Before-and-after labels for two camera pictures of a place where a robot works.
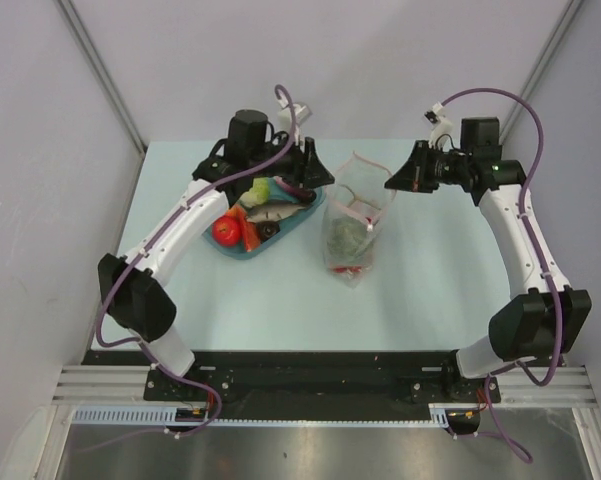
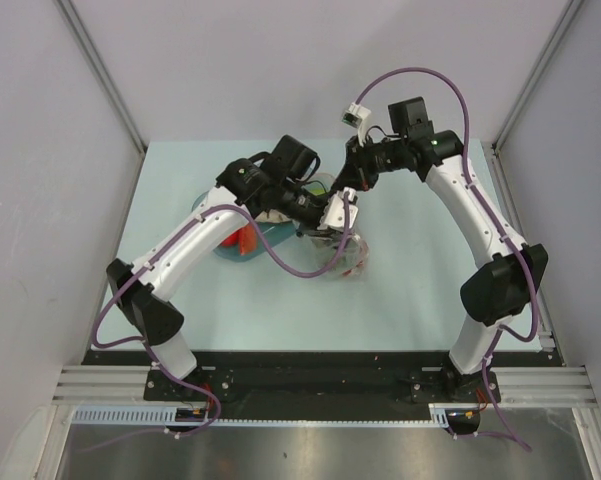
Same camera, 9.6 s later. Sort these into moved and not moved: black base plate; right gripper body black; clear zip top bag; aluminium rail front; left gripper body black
Moved: left gripper body black; clear zip top bag; right gripper body black
Not moved: aluminium rail front; black base plate
